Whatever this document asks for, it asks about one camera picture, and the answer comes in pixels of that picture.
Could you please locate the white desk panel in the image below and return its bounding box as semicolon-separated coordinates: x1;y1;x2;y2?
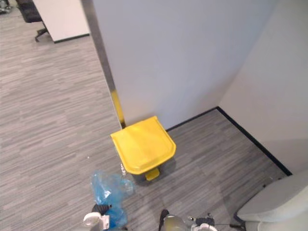
32;0;90;44

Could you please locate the dark wheeled chair base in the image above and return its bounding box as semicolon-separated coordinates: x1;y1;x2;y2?
0;0;14;15

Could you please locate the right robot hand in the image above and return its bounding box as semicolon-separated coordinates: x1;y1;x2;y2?
190;211;216;224

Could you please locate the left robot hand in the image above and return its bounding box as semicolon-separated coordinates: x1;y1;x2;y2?
94;203;114;217

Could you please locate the yellow lid pedal trash can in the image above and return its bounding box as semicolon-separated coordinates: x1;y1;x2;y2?
110;115;177;187

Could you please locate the black baseboard strip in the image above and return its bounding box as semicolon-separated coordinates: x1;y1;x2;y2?
166;106;293;176

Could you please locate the metal wall corner trim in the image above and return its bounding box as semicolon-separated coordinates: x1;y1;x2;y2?
80;0;128;129

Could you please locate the black office chair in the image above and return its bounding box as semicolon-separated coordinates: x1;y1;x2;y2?
14;0;48;43

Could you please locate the blue plastic rubbish bag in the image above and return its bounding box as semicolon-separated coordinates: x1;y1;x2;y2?
90;169;135;229

